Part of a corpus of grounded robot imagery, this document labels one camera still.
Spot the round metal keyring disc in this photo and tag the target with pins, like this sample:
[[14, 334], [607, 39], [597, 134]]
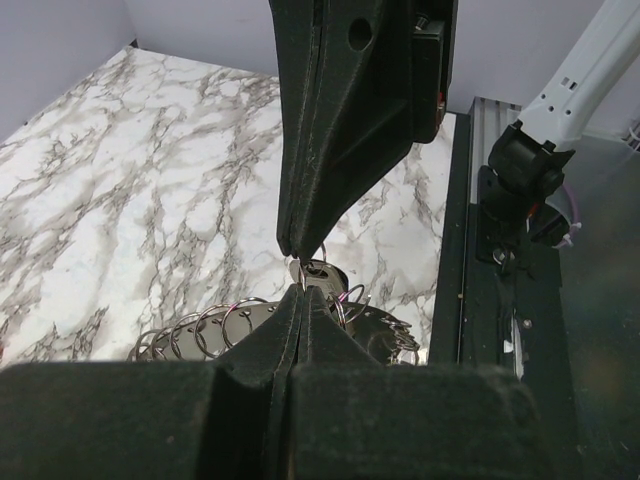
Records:
[[256, 325]]

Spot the aluminium frame rail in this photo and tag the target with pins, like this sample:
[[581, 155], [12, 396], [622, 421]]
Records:
[[489, 119]]

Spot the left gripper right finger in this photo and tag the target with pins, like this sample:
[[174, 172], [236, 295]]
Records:
[[349, 417]]

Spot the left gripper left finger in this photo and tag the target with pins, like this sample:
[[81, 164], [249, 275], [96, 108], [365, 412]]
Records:
[[220, 419]]

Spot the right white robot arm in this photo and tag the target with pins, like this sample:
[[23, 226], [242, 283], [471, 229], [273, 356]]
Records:
[[529, 157]]

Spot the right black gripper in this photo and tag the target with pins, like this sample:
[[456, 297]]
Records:
[[346, 83]]

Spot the key with black tag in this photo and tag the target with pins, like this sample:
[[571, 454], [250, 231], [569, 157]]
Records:
[[330, 279]]

